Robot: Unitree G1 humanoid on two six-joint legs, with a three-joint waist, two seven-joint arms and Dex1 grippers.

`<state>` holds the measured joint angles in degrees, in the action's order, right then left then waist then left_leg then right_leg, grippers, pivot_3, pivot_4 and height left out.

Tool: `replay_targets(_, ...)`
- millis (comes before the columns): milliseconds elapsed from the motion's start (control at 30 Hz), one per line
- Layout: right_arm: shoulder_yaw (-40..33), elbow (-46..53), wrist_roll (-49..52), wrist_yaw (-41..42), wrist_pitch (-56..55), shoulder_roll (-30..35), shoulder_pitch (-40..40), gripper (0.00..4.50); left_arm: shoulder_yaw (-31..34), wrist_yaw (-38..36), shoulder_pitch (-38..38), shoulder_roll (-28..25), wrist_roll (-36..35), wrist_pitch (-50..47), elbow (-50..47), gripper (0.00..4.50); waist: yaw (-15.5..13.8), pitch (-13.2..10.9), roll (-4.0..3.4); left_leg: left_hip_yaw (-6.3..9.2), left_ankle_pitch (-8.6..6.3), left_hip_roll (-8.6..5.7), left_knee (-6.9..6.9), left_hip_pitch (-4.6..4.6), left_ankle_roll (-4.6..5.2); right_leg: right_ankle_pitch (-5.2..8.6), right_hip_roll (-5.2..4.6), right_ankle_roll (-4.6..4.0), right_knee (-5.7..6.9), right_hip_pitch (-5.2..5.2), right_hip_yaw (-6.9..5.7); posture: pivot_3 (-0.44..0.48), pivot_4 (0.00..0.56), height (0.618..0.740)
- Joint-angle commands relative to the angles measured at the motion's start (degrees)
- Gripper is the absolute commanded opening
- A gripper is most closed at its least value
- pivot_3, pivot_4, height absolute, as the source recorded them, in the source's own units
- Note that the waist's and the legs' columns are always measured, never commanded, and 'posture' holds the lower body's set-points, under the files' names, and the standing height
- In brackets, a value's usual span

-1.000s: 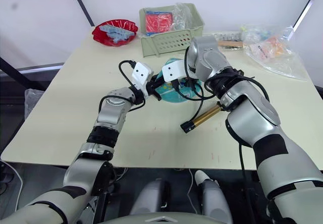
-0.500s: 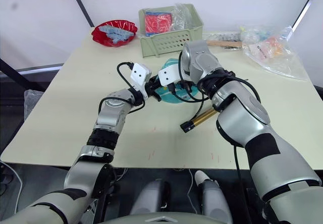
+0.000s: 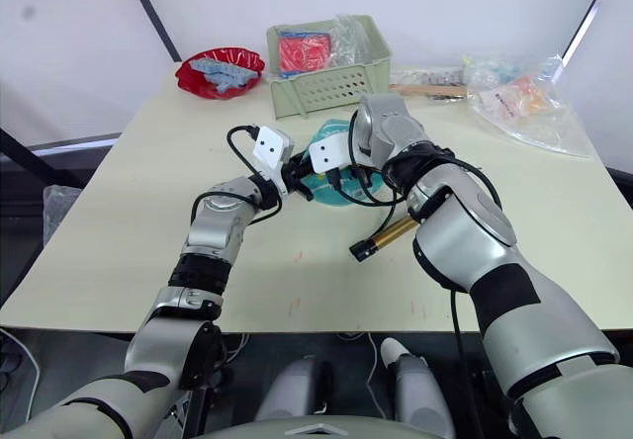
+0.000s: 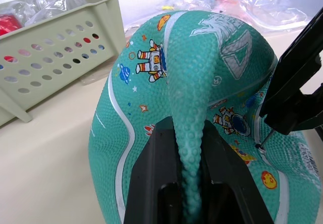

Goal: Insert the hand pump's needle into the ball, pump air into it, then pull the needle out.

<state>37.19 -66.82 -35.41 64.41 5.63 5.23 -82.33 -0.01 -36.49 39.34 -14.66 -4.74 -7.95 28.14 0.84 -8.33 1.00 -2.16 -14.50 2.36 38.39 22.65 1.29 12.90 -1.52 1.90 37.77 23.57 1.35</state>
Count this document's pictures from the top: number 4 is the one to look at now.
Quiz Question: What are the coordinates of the black hand pump with needle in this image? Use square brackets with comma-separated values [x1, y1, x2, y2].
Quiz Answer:
[255, 10, 323, 151]

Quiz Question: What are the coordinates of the red object in basket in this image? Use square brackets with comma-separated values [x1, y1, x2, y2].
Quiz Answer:
[0, 14, 23, 37]

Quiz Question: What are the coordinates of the pale green perforated plastic basket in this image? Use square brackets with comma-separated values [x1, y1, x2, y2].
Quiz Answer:
[0, 0, 126, 128]

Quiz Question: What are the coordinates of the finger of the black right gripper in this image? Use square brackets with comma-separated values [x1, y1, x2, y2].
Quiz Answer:
[297, 82, 323, 131]

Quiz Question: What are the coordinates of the clear crinkled plastic bag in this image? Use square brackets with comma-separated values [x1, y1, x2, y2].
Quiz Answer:
[238, 0, 310, 30]

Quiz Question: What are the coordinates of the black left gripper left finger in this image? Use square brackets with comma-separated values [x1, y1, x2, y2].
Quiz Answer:
[123, 116, 184, 224]

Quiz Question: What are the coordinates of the clear plastic bag in basket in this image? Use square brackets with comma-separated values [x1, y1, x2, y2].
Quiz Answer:
[10, 0, 88, 28]

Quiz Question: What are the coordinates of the teal astronaut-print deflated ball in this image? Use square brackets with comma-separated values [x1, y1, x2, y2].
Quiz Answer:
[87, 10, 323, 224]

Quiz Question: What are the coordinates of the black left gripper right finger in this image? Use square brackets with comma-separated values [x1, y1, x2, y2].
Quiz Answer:
[201, 119, 275, 224]

